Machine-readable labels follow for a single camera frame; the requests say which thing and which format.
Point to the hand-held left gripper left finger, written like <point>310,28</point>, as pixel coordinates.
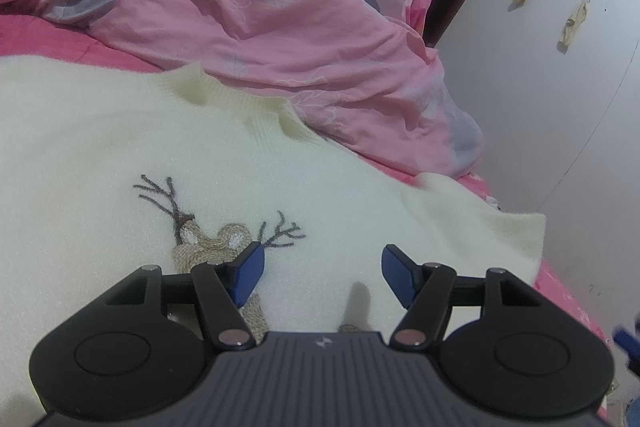
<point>250,272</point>

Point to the pink patterned duvet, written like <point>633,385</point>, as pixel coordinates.
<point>250,7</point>

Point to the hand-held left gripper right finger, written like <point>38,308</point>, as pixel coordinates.
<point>397,274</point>

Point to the pink floral bed sheet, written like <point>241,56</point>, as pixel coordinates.
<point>50,42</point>

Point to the cream knit sweater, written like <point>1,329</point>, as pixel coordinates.
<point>300,197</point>

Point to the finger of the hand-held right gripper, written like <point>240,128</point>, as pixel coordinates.
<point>624,338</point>

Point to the wall hook rack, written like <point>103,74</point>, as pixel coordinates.
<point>572,24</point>

